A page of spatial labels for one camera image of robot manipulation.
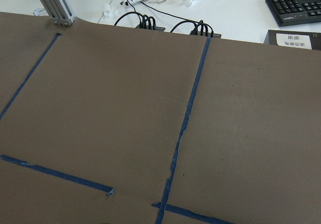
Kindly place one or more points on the black labelled box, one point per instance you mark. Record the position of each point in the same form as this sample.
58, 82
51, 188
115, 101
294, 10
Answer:
294, 39

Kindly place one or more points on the black keyboard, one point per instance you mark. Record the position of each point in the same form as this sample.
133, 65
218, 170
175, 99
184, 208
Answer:
294, 12

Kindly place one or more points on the aluminium frame post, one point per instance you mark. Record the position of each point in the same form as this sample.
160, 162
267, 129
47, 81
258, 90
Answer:
59, 11

